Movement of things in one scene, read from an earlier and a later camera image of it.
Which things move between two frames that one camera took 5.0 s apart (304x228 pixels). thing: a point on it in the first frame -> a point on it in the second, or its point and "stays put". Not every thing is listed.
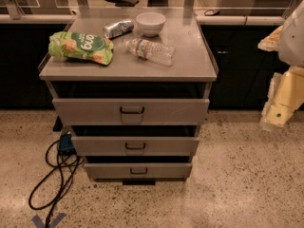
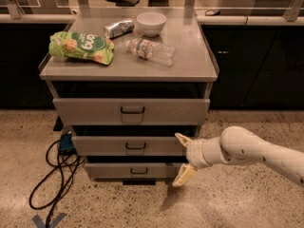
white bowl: x=150 y=23 stays put
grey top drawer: x=132 y=111 stays put
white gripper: x=293 y=42 -> x=194 y=153
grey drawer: x=135 y=145 stays put
